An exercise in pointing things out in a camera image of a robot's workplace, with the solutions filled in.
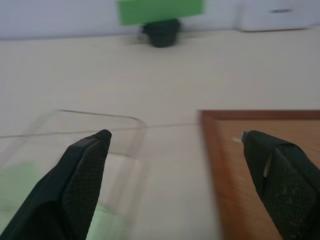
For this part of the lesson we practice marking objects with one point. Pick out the white plastic tray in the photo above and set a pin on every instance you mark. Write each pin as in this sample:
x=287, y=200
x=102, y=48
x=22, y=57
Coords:
x=275, y=21

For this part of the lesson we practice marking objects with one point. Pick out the black round stand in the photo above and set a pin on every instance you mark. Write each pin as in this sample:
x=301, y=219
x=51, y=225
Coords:
x=161, y=33

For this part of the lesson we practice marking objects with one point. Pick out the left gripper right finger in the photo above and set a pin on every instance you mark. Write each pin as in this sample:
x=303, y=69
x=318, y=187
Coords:
x=287, y=185

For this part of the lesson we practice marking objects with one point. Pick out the green sign card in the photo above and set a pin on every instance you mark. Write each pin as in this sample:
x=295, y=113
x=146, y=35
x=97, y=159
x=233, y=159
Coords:
x=160, y=10

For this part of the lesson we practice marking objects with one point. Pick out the wood-framed cork board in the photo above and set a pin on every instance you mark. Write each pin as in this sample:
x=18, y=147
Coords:
x=232, y=175

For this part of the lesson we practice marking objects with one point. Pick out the clear plastic box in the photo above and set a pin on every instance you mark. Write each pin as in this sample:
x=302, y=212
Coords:
x=122, y=142

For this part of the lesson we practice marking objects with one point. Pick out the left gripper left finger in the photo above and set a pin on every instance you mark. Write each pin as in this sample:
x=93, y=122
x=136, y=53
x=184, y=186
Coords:
x=62, y=195

